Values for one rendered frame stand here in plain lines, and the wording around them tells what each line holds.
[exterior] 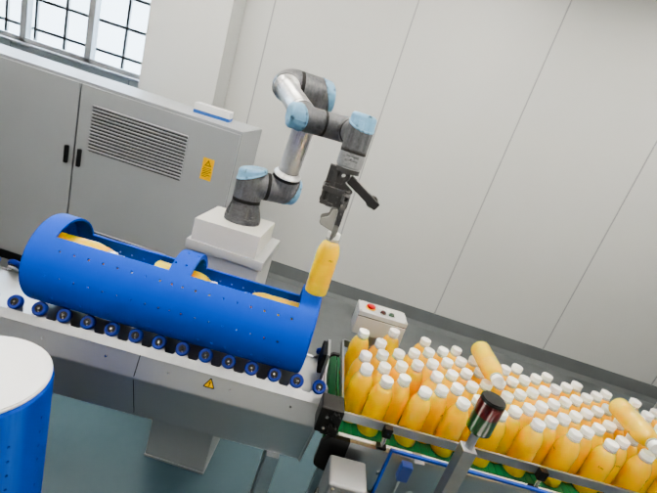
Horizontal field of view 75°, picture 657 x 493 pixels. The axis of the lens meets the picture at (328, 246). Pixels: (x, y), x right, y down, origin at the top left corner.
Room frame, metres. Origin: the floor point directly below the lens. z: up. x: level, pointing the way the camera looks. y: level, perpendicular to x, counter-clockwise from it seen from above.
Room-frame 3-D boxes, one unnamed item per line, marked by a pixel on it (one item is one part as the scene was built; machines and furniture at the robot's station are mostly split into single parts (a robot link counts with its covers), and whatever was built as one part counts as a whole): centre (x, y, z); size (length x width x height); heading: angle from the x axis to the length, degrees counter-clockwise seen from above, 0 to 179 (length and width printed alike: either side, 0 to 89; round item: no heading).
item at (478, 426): (0.93, -0.51, 1.18); 0.06 x 0.06 x 0.05
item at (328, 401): (1.07, -0.16, 0.95); 0.10 x 0.07 x 0.10; 4
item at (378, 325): (1.57, -0.29, 1.05); 0.20 x 0.10 x 0.10; 94
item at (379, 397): (1.12, -0.29, 0.99); 0.07 x 0.07 x 0.19
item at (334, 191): (1.22, 0.02, 1.59); 0.09 x 0.08 x 0.12; 93
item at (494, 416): (0.93, -0.51, 1.23); 0.06 x 0.06 x 0.04
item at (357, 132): (1.24, 0.02, 1.74); 0.09 x 0.08 x 0.11; 25
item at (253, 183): (1.71, 0.38, 1.40); 0.13 x 0.12 x 0.14; 115
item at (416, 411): (1.13, -0.42, 0.99); 0.07 x 0.07 x 0.19
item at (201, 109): (2.95, 1.03, 1.48); 0.24 x 0.12 x 0.08; 98
